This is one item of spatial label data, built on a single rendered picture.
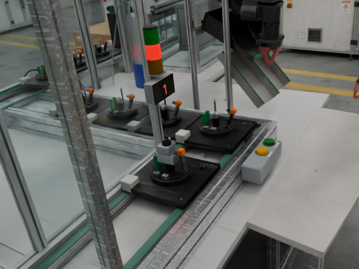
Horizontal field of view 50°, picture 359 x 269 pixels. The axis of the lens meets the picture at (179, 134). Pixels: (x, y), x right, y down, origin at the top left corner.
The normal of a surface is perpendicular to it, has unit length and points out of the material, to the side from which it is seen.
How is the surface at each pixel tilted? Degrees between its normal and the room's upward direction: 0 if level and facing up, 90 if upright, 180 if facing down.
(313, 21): 90
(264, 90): 45
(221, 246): 0
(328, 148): 0
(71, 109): 90
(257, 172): 90
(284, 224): 0
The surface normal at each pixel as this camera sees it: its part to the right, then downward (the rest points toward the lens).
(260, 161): -0.11, -0.88
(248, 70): 0.45, -0.46
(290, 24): -0.63, 0.42
